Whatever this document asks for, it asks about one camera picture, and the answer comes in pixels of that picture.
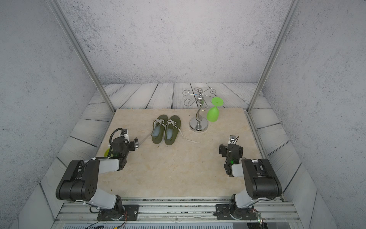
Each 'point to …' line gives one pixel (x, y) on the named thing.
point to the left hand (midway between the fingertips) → (131, 137)
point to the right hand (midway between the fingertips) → (232, 143)
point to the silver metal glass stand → (198, 124)
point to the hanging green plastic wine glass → (213, 113)
